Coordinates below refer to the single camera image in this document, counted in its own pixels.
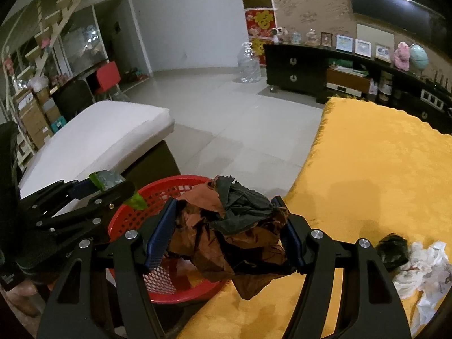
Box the white cloth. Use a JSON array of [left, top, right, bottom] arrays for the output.
[[393, 241, 451, 297]]

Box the brown and black garment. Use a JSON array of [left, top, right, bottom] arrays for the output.
[[166, 175, 295, 301]]

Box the clear water jug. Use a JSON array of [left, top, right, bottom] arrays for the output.
[[239, 41, 262, 83]]

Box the white plastic bag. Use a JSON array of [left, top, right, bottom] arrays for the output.
[[27, 76, 48, 92]]

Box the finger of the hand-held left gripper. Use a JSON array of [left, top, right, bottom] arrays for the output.
[[35, 181, 136, 244], [21, 180, 99, 216]]

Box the wooden stepped wall shelf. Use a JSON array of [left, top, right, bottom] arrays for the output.
[[2, 0, 85, 89]]

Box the clear plastic bag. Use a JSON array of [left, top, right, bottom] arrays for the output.
[[411, 282, 449, 338]]

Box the white cushioned sofa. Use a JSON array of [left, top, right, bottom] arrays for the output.
[[18, 100, 181, 220]]

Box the wooden drawer box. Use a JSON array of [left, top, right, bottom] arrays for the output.
[[327, 68, 371, 96]]

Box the black router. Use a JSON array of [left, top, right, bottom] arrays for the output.
[[433, 71, 452, 90]]

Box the red chair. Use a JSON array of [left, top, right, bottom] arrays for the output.
[[95, 61, 122, 94]]

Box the pink plush toy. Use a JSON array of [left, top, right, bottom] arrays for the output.
[[394, 42, 411, 70]]

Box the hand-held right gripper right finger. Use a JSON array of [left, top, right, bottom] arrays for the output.
[[271, 195, 412, 339]]

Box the white picture frame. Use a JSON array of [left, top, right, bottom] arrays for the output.
[[355, 39, 372, 58], [375, 44, 392, 63], [335, 35, 354, 54]]

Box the small black cloth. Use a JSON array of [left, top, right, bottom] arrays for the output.
[[375, 234, 410, 272]]

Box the red festive wall poster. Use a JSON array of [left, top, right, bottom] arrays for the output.
[[244, 7, 276, 66]]

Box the black wall television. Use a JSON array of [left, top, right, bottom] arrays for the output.
[[348, 0, 452, 43]]

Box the person's left hand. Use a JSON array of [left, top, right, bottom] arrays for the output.
[[0, 282, 41, 318]]

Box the pale blue globe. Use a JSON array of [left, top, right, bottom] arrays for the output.
[[409, 44, 429, 76]]

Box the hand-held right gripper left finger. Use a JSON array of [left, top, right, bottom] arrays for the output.
[[37, 197, 177, 339]]

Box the black chair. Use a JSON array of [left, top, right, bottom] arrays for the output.
[[52, 79, 96, 122]]

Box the clear green plastic wrapper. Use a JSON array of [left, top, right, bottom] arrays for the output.
[[88, 170, 147, 210]]

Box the black television cabinet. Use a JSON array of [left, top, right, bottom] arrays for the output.
[[263, 43, 452, 135]]

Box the yellow tablecloth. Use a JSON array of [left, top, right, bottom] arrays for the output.
[[177, 97, 452, 339]]

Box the stack of cardboard boxes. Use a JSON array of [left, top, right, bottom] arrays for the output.
[[12, 86, 64, 149]]

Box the red plastic mesh basket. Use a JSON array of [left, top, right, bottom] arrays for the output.
[[108, 175, 230, 304]]

